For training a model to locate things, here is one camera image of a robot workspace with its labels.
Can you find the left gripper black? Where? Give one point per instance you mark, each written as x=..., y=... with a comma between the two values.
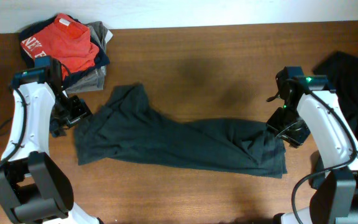
x=82, y=111

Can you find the dark teal t-shirt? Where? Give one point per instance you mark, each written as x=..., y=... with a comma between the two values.
x=128, y=129

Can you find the folded orange printed t-shirt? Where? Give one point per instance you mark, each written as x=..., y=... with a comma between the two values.
x=67, y=46

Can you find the black garment pile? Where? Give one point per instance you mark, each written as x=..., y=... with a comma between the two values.
x=341, y=70

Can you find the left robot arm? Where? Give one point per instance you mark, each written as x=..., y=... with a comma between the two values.
x=33, y=189

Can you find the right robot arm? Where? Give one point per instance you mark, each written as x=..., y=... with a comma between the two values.
x=311, y=107

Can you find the folded grey garment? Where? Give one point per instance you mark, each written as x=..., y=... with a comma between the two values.
x=93, y=81

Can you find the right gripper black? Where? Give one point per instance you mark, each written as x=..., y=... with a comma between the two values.
x=294, y=140

